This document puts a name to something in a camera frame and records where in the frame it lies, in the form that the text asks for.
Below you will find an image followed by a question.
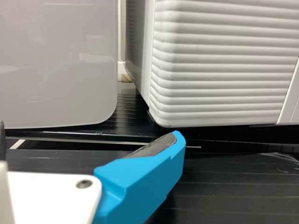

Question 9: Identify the white box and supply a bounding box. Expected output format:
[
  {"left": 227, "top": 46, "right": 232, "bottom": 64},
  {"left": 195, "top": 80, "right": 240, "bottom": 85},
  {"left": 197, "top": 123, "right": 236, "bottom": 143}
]
[{"left": 0, "top": 0, "right": 119, "bottom": 129}]

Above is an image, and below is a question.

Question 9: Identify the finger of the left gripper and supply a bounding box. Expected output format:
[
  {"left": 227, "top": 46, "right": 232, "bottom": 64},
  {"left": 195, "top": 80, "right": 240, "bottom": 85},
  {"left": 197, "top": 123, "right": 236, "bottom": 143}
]
[{"left": 0, "top": 120, "right": 7, "bottom": 161}]

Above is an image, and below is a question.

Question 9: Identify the incubator door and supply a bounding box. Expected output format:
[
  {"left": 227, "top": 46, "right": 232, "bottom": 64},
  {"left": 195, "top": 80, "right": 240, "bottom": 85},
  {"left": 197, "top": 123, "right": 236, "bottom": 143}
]
[{"left": 149, "top": 0, "right": 299, "bottom": 128}]

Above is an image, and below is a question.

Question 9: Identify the black platform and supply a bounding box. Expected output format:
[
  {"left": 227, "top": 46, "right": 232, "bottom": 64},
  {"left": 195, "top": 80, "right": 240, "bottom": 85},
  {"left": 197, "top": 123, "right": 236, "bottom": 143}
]
[
  {"left": 4, "top": 92, "right": 299, "bottom": 150},
  {"left": 0, "top": 144, "right": 299, "bottom": 224}
]

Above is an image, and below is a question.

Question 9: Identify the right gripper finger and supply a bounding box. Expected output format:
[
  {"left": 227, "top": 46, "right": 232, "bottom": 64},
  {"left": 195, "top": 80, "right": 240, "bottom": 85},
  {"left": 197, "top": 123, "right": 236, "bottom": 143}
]
[{"left": 93, "top": 130, "right": 187, "bottom": 224}]

